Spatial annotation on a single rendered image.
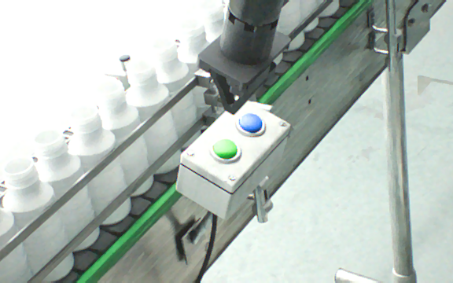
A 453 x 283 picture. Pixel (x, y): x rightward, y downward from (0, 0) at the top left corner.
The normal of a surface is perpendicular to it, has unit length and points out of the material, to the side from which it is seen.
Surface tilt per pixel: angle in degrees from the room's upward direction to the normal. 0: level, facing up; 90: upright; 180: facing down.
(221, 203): 90
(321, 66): 90
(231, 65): 20
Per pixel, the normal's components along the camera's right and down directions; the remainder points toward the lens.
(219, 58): 0.15, -0.69
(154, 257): 0.83, 0.22
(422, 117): -0.15, -0.81
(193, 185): -0.55, 0.54
